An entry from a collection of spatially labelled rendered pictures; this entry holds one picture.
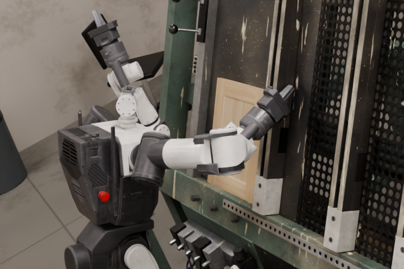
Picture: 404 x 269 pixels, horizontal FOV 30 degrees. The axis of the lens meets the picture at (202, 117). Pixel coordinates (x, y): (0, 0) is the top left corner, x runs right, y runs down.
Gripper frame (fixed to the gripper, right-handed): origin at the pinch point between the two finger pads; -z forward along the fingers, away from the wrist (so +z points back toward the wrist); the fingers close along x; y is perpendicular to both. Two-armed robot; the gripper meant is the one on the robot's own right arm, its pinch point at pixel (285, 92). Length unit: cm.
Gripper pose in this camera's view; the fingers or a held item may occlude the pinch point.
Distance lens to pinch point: 245.2
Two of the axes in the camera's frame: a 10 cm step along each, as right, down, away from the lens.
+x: -5.2, -7.0, -4.8
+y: -5.2, -1.9, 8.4
